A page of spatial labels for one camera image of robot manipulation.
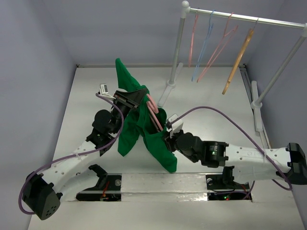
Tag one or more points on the pink plastic hanger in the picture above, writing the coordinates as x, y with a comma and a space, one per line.
153, 110

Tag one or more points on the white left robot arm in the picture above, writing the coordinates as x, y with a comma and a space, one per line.
43, 188

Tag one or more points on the pink hanger middle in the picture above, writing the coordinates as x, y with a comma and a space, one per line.
226, 38

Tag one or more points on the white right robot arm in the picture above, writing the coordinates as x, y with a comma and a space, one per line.
240, 164

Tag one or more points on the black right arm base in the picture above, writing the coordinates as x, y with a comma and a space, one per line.
222, 187

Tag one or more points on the orange wooden hanger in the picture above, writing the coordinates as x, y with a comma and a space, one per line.
239, 57

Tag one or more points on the pink hanger leftmost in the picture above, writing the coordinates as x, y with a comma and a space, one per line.
192, 39

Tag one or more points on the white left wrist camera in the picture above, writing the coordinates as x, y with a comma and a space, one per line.
103, 91

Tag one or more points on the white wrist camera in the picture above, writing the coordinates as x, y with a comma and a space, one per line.
173, 125
103, 91

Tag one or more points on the blue wire hanger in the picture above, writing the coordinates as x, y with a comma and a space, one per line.
203, 48

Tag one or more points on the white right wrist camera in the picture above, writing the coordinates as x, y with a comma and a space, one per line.
173, 125

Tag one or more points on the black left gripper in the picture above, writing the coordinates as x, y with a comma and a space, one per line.
130, 100

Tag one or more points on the green t shirt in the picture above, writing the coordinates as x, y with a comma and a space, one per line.
138, 123

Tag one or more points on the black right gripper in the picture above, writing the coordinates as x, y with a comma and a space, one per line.
168, 142

